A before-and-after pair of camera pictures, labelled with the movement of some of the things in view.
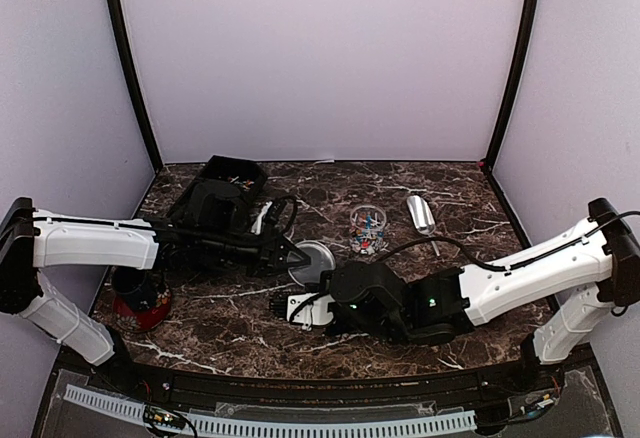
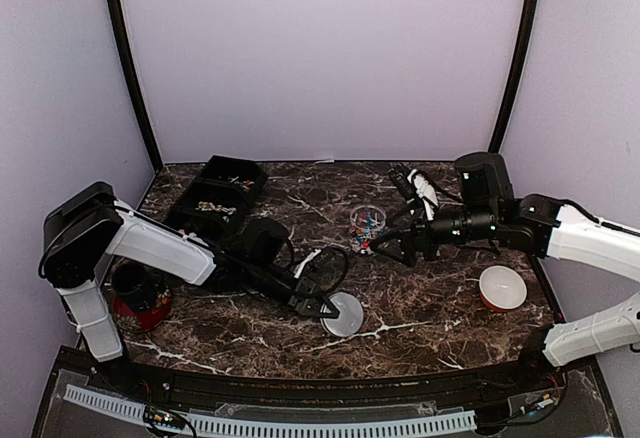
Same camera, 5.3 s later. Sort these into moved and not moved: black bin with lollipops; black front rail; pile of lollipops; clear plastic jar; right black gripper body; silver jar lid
Moved: silver jar lid; right black gripper body
Not moved: pile of lollipops; black bin with lollipops; black front rail; clear plastic jar
